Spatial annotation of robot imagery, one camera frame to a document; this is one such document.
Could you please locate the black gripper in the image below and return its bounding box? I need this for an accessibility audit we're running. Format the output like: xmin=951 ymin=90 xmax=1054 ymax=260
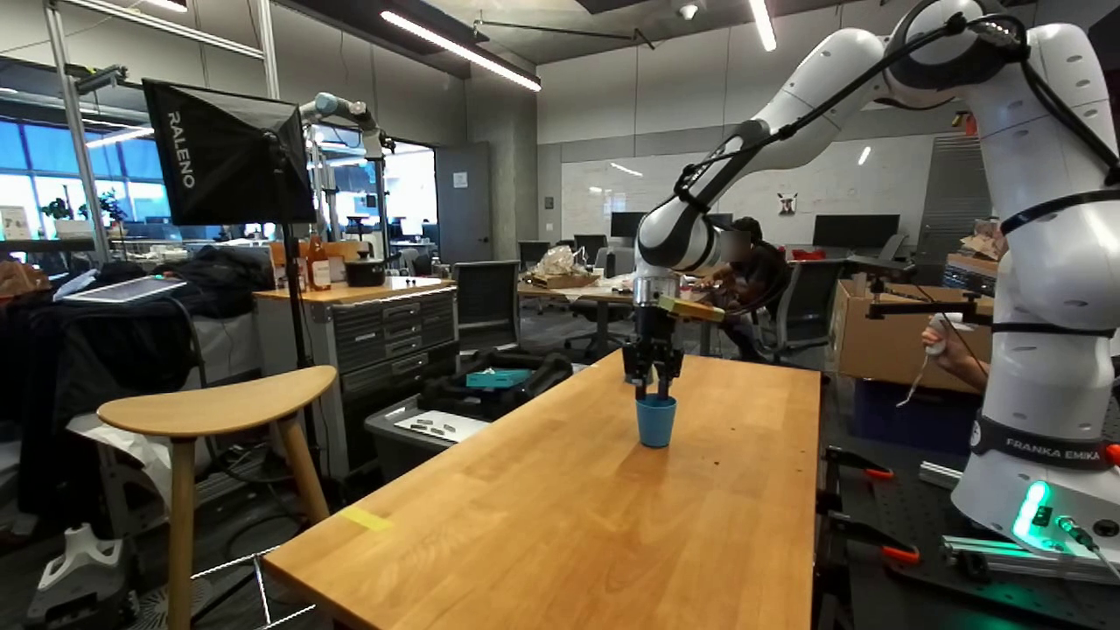
xmin=625 ymin=307 xmax=682 ymax=400

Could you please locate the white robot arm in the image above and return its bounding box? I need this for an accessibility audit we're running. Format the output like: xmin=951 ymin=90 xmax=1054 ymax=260
xmin=625 ymin=0 xmax=1120 ymax=556

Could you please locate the light blue upright cup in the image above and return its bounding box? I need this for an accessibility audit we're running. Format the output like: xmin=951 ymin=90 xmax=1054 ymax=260
xmin=636 ymin=394 xmax=677 ymax=449

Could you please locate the person in dark shirt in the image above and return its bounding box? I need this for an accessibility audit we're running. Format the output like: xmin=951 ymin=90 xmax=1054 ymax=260
xmin=710 ymin=216 xmax=789 ymax=362

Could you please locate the teal flat board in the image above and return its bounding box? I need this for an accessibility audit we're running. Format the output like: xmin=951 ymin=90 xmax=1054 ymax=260
xmin=467 ymin=366 xmax=531 ymax=392

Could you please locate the grey mesh office chair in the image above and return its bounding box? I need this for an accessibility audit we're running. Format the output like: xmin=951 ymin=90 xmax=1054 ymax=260
xmin=762 ymin=261 xmax=845 ymax=362

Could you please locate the cardboard box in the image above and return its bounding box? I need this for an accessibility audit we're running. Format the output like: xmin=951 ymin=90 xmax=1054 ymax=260
xmin=831 ymin=278 xmax=968 ymax=392

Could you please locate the grey drawer cabinet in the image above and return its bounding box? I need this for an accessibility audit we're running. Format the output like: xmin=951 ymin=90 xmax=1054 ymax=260
xmin=256 ymin=278 xmax=459 ymax=478

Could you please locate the black device on cabinet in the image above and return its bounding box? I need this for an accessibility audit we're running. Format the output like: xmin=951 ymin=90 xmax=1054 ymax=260
xmin=347 ymin=260 xmax=387 ymax=288

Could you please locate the wooden stool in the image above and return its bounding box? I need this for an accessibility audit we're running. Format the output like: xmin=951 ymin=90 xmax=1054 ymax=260
xmin=96 ymin=363 xmax=337 ymax=630

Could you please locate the black softbox light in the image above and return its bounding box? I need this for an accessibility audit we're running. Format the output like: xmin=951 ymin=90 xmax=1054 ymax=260
xmin=139 ymin=80 xmax=314 ymax=225

